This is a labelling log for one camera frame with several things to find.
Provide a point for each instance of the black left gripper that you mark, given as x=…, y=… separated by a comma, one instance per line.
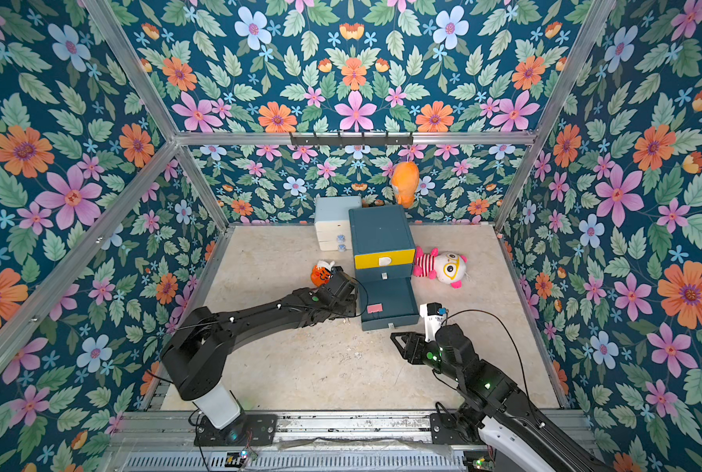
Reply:
x=351, y=305

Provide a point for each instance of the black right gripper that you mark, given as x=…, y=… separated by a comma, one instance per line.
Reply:
x=420, y=346

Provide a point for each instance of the teal bottom drawer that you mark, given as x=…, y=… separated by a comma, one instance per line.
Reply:
x=399, y=302

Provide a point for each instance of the teal drawer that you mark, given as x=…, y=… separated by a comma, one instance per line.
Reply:
x=376, y=274
x=399, y=302

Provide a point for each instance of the yellow top drawer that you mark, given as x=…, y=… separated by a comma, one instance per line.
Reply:
x=384, y=259

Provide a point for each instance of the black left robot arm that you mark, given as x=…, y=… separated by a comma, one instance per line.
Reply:
x=195, y=356

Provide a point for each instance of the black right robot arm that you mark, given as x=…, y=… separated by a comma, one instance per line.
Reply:
x=495, y=409

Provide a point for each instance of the teal drawer cabinet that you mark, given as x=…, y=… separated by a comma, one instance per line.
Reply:
x=380, y=229

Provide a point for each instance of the light blue small drawer unit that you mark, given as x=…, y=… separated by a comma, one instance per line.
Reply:
x=332, y=223

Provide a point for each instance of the white pink striped plush toy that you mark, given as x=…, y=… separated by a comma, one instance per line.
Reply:
x=447, y=268

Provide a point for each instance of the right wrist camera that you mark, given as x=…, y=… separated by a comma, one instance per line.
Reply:
x=434, y=316

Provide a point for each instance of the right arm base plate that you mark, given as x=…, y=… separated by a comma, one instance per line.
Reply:
x=454, y=428

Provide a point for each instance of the orange plush toy on wall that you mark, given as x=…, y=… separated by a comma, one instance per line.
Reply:
x=405, y=183

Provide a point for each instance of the black hook rail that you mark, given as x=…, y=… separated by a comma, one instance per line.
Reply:
x=340, y=139

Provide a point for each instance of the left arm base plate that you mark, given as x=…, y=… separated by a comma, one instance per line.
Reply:
x=248, y=429

